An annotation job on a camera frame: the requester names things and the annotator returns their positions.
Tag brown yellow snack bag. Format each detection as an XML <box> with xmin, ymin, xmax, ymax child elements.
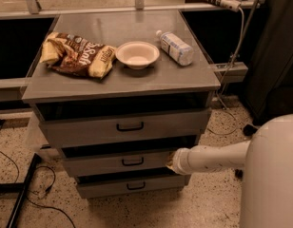
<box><xmin>40</xmin><ymin>32</ymin><xmax>116</xmax><ymax>79</ymax></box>

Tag grey bottom drawer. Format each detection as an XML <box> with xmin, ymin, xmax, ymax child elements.
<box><xmin>77</xmin><ymin>173</ymin><xmax>190</xmax><ymax>199</ymax></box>

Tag grey drawer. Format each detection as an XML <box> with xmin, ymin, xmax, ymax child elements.
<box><xmin>62</xmin><ymin>149</ymin><xmax>172</xmax><ymax>177</ymax></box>
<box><xmin>40</xmin><ymin>108</ymin><xmax>211</xmax><ymax>148</ymax></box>
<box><xmin>77</xmin><ymin>173</ymin><xmax>190</xmax><ymax>199</ymax></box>

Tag clear plastic water bottle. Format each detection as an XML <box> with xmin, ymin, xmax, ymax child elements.
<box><xmin>156</xmin><ymin>30</ymin><xmax>194</xmax><ymax>67</ymax></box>

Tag grey drawer cabinet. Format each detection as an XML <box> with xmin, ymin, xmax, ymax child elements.
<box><xmin>21</xmin><ymin>9</ymin><xmax>222</xmax><ymax>188</ymax></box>

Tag black metal floor frame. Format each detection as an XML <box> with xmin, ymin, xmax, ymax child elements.
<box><xmin>0</xmin><ymin>154</ymin><xmax>41</xmax><ymax>228</ymax></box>

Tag white cable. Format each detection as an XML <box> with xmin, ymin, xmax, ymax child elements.
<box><xmin>206</xmin><ymin>7</ymin><xmax>245</xmax><ymax>137</ymax></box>

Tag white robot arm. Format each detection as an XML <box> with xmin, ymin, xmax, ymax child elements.
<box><xmin>166</xmin><ymin>114</ymin><xmax>293</xmax><ymax>228</ymax></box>

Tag black floor cable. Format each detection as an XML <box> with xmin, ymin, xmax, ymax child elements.
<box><xmin>0</xmin><ymin>147</ymin><xmax>77</xmax><ymax>228</ymax></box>

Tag grey top drawer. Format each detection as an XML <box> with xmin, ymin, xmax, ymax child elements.
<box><xmin>40</xmin><ymin>108</ymin><xmax>211</xmax><ymax>148</ymax></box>

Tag grey metal stand pole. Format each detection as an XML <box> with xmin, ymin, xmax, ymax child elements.
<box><xmin>227</xmin><ymin>0</ymin><xmax>266</xmax><ymax>68</ymax></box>

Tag white paper bowl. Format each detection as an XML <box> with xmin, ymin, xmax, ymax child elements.
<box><xmin>115</xmin><ymin>41</ymin><xmax>160</xmax><ymax>69</ymax></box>

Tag black office chair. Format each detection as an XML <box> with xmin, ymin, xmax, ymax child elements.
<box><xmin>234</xmin><ymin>85</ymin><xmax>293</xmax><ymax>180</ymax></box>

